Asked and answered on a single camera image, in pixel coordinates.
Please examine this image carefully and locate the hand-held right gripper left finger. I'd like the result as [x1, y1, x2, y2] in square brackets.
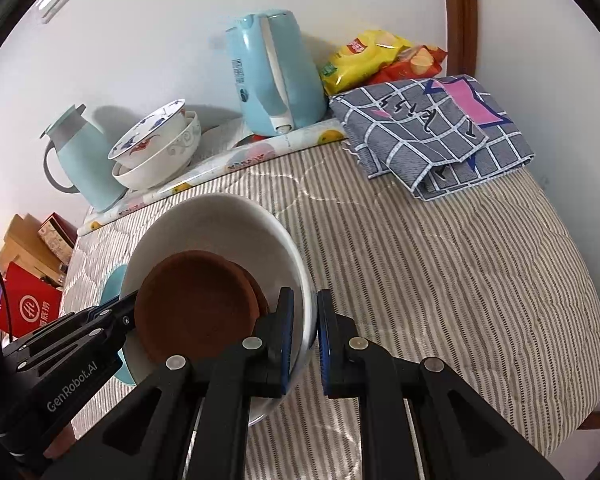
[45, 287, 296, 480]

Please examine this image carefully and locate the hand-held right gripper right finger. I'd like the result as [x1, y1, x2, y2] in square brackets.
[316, 288, 551, 480]

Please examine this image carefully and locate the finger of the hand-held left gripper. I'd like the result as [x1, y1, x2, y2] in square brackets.
[15, 291, 140, 377]
[0, 304, 119, 359]

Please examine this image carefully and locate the light blue plate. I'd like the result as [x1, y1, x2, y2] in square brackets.
[101, 264, 138, 386]

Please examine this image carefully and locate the brown saucer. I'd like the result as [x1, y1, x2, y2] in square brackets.
[225, 257, 270, 321]
[134, 250, 261, 361]

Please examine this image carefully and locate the plain white bowl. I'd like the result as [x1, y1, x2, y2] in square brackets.
[117, 192, 315, 426]

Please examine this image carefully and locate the red box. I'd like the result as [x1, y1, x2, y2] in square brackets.
[0, 260, 63, 338]

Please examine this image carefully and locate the patterned gift box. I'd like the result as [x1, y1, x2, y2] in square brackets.
[37, 212, 78, 263]

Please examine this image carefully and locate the brown cardboard box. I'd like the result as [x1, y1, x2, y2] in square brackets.
[0, 214, 73, 273]

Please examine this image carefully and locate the striped quilted blanket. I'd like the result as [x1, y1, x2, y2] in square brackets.
[60, 115, 600, 480]

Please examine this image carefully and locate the light blue thermos jug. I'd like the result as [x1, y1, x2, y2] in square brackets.
[40, 104, 128, 213]

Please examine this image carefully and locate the white bowl with grey scrolls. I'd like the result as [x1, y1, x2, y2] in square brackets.
[111, 110, 202, 192]

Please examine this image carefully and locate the fruit print table mat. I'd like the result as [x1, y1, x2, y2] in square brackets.
[77, 119, 348, 237]

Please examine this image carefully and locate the white bowl with red pattern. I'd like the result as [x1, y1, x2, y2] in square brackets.
[107, 99, 187, 170]

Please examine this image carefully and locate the grey checked folded cloth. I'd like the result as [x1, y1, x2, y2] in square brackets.
[328, 75, 537, 202]

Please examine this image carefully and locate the light blue electric kettle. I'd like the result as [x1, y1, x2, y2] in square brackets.
[225, 10, 328, 138]

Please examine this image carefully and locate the yellow chip bag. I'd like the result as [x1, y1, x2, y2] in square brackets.
[320, 29, 413, 96]

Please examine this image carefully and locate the red chip bag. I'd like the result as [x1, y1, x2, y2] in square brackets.
[367, 45, 448, 86]

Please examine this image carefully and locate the black cable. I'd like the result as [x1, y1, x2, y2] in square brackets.
[0, 259, 17, 341]

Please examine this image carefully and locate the white wall switch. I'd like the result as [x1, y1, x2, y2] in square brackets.
[35, 0, 71, 23]

